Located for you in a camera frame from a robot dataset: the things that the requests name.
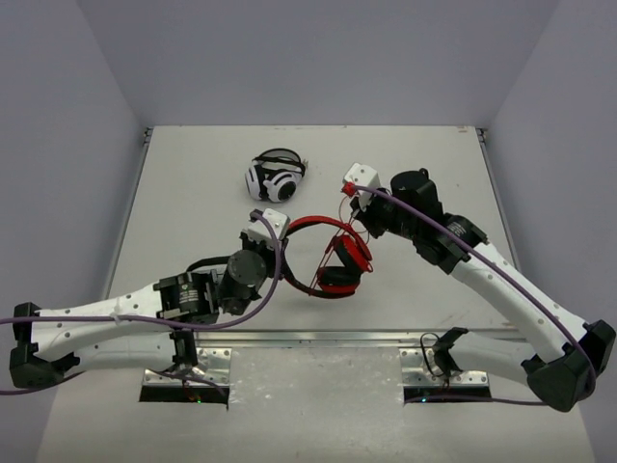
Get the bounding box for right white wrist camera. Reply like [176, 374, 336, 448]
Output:
[341, 162, 381, 211]

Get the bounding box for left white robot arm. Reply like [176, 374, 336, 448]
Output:
[9, 233, 283, 392]

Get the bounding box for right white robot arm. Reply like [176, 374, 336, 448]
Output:
[342, 164, 616, 412]

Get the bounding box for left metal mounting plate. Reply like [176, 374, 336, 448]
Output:
[142, 347, 233, 388]

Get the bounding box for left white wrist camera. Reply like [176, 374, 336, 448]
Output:
[244, 208, 290, 242]

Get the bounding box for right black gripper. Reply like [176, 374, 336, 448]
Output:
[351, 184, 419, 240]

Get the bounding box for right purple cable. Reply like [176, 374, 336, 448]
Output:
[354, 183, 599, 406]

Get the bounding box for white black headphones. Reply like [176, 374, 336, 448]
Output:
[245, 148, 308, 203]

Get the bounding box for metal mounting plate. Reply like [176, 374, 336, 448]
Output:
[399, 347, 490, 389]
[142, 347, 233, 388]

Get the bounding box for red black headphones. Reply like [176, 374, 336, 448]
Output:
[282, 215, 373, 300]

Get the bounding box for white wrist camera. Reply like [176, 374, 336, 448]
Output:
[341, 162, 381, 211]
[244, 208, 290, 242]

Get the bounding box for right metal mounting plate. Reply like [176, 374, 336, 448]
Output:
[399, 347, 490, 389]

